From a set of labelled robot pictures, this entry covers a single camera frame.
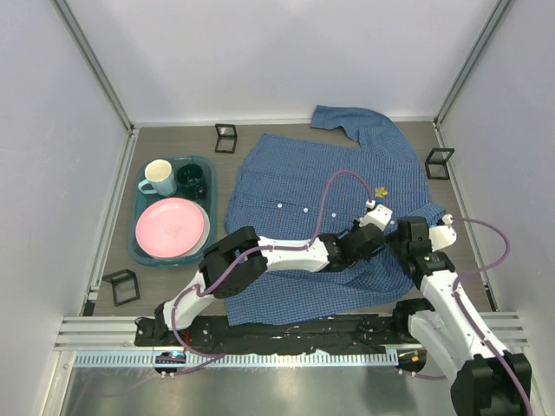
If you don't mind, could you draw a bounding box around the black display box right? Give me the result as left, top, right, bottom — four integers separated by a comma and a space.
424, 147, 455, 180

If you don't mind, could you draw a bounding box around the teal plastic tray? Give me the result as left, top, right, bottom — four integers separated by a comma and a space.
127, 155, 217, 268

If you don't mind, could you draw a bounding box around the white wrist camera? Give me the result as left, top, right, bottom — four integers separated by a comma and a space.
428, 214, 457, 252
358, 199, 393, 231

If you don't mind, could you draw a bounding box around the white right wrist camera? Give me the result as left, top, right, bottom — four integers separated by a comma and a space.
428, 214, 457, 252

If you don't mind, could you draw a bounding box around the pink plate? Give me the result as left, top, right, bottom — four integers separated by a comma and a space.
134, 198, 211, 259

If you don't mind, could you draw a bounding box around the aluminium frame rail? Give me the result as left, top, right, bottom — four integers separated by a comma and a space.
51, 0, 134, 133

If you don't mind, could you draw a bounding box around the dark green mug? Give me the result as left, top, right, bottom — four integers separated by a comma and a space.
176, 163, 207, 200

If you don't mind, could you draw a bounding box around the white slotted cable duct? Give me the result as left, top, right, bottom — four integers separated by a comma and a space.
74, 349, 398, 368

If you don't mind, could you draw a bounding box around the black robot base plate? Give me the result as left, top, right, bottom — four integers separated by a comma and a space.
133, 313, 434, 356

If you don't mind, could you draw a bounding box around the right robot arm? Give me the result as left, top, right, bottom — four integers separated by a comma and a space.
391, 217, 533, 415

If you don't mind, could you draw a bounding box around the blue plaid shirt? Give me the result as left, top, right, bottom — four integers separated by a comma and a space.
225, 106, 445, 326

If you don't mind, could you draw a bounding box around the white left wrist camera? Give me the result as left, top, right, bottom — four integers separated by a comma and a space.
358, 199, 393, 231

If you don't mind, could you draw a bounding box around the black display box back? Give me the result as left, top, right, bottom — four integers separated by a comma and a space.
214, 123, 238, 154

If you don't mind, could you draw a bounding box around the black display box front-left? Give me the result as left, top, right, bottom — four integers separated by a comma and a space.
101, 269, 140, 307

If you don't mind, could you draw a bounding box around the gold leaf brooch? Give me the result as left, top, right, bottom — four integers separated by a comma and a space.
374, 186, 389, 198

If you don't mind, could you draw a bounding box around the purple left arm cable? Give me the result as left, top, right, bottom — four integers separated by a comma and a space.
171, 169, 375, 376

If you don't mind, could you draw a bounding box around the light blue mug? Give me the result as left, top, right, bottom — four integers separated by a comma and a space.
137, 159, 177, 198

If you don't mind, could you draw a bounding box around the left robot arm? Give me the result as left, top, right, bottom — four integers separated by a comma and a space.
153, 209, 391, 341

